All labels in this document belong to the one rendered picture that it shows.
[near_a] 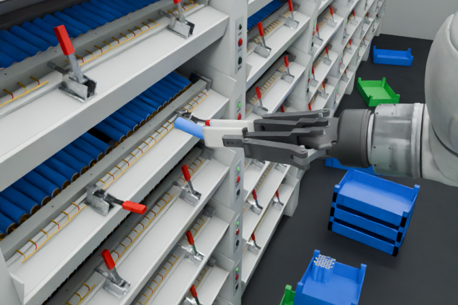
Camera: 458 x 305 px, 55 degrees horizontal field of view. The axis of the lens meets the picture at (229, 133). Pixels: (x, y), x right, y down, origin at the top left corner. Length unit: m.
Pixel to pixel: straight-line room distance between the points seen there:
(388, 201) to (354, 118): 1.46
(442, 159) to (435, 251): 1.58
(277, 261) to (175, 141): 1.13
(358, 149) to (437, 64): 0.20
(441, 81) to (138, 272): 0.64
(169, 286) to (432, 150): 0.71
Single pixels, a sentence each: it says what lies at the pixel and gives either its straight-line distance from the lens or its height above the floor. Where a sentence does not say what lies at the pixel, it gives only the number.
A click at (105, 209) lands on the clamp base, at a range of 0.68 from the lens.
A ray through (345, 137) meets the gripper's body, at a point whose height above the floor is 1.09.
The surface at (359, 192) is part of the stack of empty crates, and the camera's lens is 2.01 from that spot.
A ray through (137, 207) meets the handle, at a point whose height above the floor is 0.96.
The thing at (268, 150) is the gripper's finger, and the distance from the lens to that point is 0.57.
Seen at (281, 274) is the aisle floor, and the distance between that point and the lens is 1.83.
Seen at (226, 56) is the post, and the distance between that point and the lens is 0.96.
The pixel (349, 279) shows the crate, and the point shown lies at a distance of 1.85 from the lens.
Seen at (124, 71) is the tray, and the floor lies 1.12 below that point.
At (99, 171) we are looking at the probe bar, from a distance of 0.72.
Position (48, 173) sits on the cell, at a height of 0.98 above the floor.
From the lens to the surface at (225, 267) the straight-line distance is 1.34.
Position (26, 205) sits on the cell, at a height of 0.97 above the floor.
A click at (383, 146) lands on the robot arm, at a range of 0.54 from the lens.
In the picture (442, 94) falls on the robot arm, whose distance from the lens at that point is 0.38.
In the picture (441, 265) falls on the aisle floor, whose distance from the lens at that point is 2.04.
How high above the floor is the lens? 1.37
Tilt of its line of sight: 31 degrees down
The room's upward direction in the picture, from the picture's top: straight up
